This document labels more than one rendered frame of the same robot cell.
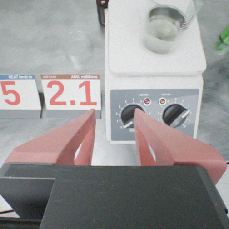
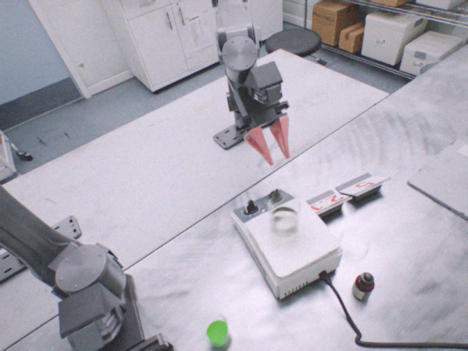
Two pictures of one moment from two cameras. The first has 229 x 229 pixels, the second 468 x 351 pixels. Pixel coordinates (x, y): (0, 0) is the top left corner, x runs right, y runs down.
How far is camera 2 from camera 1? 0.50 m
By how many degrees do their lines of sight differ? 57
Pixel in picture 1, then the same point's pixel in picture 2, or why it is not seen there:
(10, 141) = (340, 169)
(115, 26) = (317, 223)
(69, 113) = (318, 198)
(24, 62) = (386, 214)
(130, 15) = (315, 237)
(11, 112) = (356, 180)
